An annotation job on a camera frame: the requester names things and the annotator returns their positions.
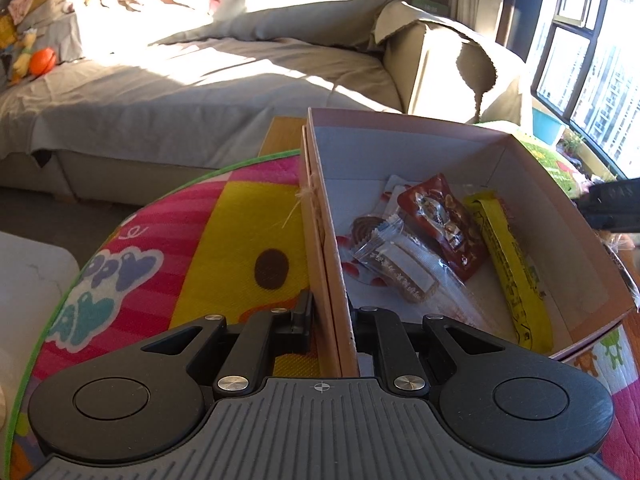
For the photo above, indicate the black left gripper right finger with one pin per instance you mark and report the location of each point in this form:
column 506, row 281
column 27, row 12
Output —
column 495, row 397

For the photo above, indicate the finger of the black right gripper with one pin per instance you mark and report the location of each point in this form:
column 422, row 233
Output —
column 612, row 206

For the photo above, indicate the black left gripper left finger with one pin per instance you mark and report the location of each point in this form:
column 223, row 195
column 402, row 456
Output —
column 142, row 400

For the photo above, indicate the yellow snack bar wrapper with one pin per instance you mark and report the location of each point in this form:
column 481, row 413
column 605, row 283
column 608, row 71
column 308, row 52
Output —
column 518, row 281

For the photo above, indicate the clear biscuit packet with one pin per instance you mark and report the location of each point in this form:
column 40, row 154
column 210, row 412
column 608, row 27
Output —
column 390, row 253

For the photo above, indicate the pink cardboard box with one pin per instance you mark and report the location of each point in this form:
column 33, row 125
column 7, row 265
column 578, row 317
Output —
column 347, row 157

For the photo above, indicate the white red snack packet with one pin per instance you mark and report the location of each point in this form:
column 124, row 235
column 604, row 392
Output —
column 360, row 269

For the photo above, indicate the blue plastic bucket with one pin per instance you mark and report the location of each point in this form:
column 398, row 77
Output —
column 547, row 128

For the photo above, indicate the colourful cartoon play mat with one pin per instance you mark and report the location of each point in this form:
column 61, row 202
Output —
column 233, row 242

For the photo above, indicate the beige covered armchair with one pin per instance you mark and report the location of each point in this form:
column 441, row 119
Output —
column 444, row 70

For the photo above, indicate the bed with grey sheet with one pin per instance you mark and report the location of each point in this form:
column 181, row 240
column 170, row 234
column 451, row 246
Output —
column 128, row 127

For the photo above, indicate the orange toy ball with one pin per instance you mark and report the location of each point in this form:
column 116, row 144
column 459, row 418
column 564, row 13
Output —
column 42, row 62

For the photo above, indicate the yellow plush toy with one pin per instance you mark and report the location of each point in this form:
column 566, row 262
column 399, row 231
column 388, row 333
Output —
column 20, row 66

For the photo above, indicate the grey pillow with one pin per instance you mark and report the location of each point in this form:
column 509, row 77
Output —
column 329, row 23

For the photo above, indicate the window frame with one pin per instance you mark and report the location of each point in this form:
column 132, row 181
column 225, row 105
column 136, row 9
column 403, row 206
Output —
column 586, row 59

